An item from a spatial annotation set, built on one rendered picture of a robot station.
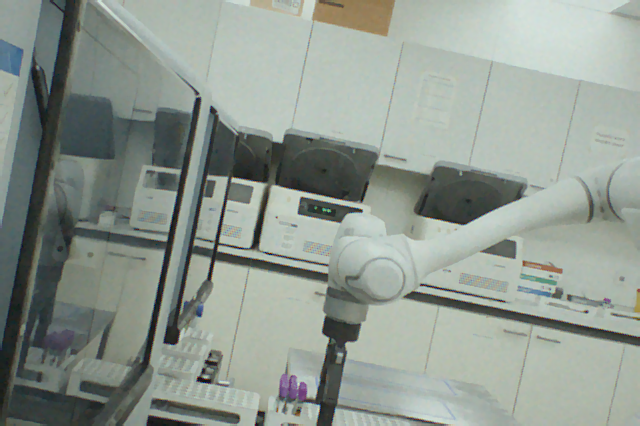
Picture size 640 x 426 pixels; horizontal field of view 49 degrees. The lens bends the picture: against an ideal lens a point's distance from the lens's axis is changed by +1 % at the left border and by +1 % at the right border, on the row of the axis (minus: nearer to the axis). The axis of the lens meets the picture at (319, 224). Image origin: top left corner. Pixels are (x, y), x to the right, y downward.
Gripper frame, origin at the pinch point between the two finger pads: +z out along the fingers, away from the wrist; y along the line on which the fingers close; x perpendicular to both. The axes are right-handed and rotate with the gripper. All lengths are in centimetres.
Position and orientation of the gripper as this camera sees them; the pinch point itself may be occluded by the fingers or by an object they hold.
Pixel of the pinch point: (321, 417)
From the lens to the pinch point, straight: 145.6
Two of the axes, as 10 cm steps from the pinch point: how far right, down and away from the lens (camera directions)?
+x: -9.8, -2.1, -0.6
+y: -0.5, -0.7, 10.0
